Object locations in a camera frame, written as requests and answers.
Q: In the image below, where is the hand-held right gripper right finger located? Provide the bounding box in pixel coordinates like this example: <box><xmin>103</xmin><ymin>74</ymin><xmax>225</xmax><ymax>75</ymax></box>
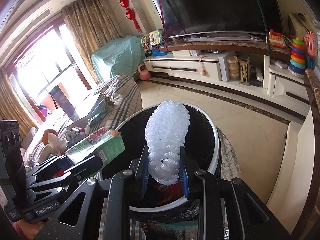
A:
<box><xmin>177</xmin><ymin>146</ymin><xmax>290</xmax><ymax>240</ymax></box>

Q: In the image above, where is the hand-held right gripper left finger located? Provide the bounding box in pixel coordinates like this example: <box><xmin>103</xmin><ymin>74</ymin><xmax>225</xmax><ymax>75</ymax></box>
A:
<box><xmin>32</xmin><ymin>145</ymin><xmax>151</xmax><ymax>240</ymax></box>

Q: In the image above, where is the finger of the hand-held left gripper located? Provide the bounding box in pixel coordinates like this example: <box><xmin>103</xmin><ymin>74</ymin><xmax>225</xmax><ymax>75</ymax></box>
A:
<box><xmin>26</xmin><ymin>156</ymin><xmax>73</xmax><ymax>178</ymax></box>
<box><xmin>28</xmin><ymin>156</ymin><xmax>105</xmax><ymax>201</ymax></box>

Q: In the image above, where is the green cardboard box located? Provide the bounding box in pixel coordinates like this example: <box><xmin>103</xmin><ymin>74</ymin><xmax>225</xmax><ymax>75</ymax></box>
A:
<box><xmin>64</xmin><ymin>127</ymin><xmax>126</xmax><ymax>171</ymax></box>

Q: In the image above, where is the white foam fruit net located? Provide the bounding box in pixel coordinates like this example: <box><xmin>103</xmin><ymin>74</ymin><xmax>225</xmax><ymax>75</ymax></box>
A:
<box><xmin>145</xmin><ymin>100</ymin><xmax>192</xmax><ymax>186</ymax></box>

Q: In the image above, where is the white rimmed trash bin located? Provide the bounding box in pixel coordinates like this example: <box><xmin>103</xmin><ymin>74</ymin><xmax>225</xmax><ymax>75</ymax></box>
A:
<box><xmin>101</xmin><ymin>102</ymin><xmax>223</xmax><ymax>222</ymax></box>

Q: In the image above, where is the orange white plush toy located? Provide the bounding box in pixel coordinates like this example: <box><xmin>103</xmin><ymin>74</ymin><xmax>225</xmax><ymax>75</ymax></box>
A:
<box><xmin>41</xmin><ymin>129</ymin><xmax>67</xmax><ymax>156</ymax></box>

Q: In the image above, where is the red wrapper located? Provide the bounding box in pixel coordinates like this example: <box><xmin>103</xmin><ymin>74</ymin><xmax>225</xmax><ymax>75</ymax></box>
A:
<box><xmin>152</xmin><ymin>182</ymin><xmax>187</xmax><ymax>202</ymax></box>

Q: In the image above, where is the beige patterned curtain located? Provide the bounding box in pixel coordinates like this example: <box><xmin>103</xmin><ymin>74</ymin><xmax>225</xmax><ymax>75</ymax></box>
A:
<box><xmin>0</xmin><ymin>66</ymin><xmax>33</xmax><ymax>135</ymax></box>
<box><xmin>61</xmin><ymin>0</ymin><xmax>121</xmax><ymax>83</ymax></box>

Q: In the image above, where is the grey patterned cloth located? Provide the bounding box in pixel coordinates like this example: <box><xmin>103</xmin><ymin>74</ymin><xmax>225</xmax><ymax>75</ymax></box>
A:
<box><xmin>216</xmin><ymin>127</ymin><xmax>242</xmax><ymax>181</ymax></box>

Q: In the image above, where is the green white plastic bag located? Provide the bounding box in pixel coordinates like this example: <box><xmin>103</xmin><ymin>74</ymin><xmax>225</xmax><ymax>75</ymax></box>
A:
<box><xmin>86</xmin><ymin>97</ymin><xmax>111</xmax><ymax>124</ymax></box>

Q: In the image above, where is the dark purple cup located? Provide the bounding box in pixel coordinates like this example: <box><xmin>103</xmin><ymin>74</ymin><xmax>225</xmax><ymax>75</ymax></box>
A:
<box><xmin>49</xmin><ymin>85</ymin><xmax>78</xmax><ymax>122</ymax></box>

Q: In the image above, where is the plaid covered sofa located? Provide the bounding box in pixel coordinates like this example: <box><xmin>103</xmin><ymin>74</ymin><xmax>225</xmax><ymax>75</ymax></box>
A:
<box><xmin>22</xmin><ymin>75</ymin><xmax>143</xmax><ymax>170</ymax></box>

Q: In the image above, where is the red framed window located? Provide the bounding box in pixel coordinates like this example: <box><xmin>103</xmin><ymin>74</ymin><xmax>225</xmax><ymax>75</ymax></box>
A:
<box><xmin>14</xmin><ymin>17</ymin><xmax>93</xmax><ymax>120</ymax></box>

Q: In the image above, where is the pink kettlebell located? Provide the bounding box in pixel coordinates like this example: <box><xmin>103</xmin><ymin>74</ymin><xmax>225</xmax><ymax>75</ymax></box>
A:
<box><xmin>137</xmin><ymin>63</ymin><xmax>151</xmax><ymax>81</ymax></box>

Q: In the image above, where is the pink hanging toy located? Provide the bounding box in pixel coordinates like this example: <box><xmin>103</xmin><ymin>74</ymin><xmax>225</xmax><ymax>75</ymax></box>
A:
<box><xmin>199</xmin><ymin>55</ymin><xmax>207</xmax><ymax>77</ymax></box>

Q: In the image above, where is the teal floral furniture cover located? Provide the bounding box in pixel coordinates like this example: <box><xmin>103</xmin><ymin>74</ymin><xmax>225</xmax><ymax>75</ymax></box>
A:
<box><xmin>91</xmin><ymin>35</ymin><xmax>147</xmax><ymax>83</ymax></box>

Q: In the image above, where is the white television cabinet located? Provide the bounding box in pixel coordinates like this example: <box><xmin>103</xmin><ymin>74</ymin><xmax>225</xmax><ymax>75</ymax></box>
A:
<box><xmin>143</xmin><ymin>36</ymin><xmax>312</xmax><ymax>117</ymax></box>

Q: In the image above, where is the marble top side cabinet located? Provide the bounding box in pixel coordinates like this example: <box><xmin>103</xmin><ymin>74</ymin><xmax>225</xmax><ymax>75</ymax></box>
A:
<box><xmin>265</xmin><ymin>69</ymin><xmax>320</xmax><ymax>233</ymax></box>

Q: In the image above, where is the white flat box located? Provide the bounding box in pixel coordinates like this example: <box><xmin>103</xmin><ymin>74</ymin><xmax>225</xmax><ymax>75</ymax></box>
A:
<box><xmin>218</xmin><ymin>54</ymin><xmax>231</xmax><ymax>82</ymax></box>

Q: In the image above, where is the stack of yellow containers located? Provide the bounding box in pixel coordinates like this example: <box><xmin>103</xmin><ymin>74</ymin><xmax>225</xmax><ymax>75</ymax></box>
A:
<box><xmin>227</xmin><ymin>56</ymin><xmax>240</xmax><ymax>81</ymax></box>

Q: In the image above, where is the wooden lantern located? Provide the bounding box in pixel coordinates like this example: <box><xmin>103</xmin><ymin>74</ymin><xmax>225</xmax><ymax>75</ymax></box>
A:
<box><xmin>238</xmin><ymin>57</ymin><xmax>251</xmax><ymax>85</ymax></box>

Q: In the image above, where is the blue toy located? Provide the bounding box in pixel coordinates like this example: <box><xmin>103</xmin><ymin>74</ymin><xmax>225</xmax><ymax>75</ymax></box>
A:
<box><xmin>152</xmin><ymin>45</ymin><xmax>173</xmax><ymax>57</ymax></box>

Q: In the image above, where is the green white toy wheel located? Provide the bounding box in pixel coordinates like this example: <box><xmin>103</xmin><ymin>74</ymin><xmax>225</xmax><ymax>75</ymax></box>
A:
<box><xmin>141</xmin><ymin>34</ymin><xmax>151</xmax><ymax>52</ymax></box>

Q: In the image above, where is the white notepad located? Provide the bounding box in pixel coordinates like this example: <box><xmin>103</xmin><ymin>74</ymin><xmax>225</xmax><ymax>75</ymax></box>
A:
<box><xmin>271</xmin><ymin>59</ymin><xmax>289</xmax><ymax>69</ymax></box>

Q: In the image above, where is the red hanging decoration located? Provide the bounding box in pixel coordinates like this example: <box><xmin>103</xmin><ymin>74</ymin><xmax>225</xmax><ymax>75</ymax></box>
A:
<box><xmin>109</xmin><ymin>0</ymin><xmax>142</xmax><ymax>33</ymax></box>

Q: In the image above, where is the red toy telephone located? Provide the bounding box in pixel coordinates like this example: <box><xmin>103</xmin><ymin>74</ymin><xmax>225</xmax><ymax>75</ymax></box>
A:
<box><xmin>269</xmin><ymin>29</ymin><xmax>288</xmax><ymax>48</ymax></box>

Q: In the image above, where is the black flat television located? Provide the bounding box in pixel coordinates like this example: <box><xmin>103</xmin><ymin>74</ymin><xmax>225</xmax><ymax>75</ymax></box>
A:
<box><xmin>147</xmin><ymin>0</ymin><xmax>284</xmax><ymax>39</ymax></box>

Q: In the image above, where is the pink plastic toy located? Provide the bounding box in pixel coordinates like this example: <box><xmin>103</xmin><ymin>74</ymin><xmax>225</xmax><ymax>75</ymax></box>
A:
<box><xmin>304</xmin><ymin>31</ymin><xmax>318</xmax><ymax>58</ymax></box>

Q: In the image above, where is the rainbow stacking ring toy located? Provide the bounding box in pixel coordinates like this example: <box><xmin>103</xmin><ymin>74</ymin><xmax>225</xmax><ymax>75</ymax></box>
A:
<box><xmin>288</xmin><ymin>37</ymin><xmax>307</xmax><ymax>78</ymax></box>

